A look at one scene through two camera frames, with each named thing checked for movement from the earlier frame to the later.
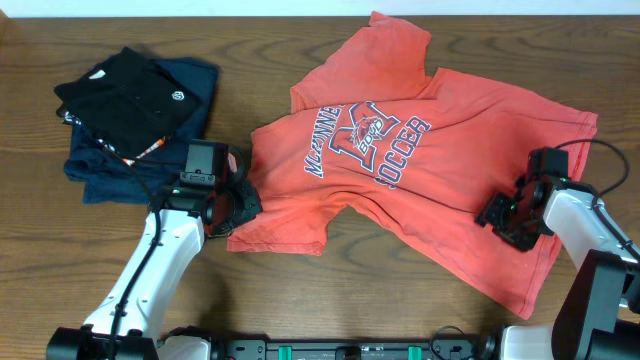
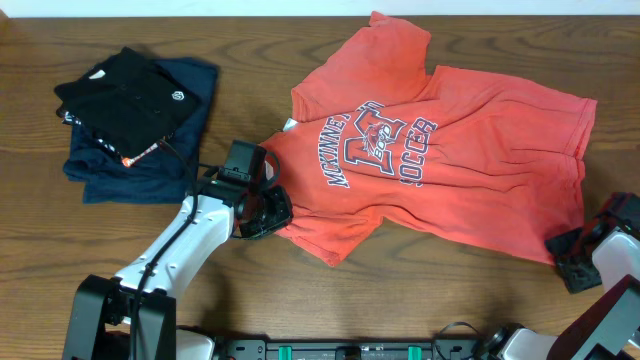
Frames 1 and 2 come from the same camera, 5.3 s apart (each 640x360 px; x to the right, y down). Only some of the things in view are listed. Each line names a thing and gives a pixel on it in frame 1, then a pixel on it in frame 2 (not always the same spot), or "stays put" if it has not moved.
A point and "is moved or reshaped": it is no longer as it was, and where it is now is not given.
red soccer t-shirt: [426, 154] is moved or reshaped
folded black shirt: [127, 102] stays put
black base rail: [443, 348] stays put
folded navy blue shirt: [107, 180] stays put
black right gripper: [490, 212] to [557, 246]
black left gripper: [252, 204] to [283, 213]
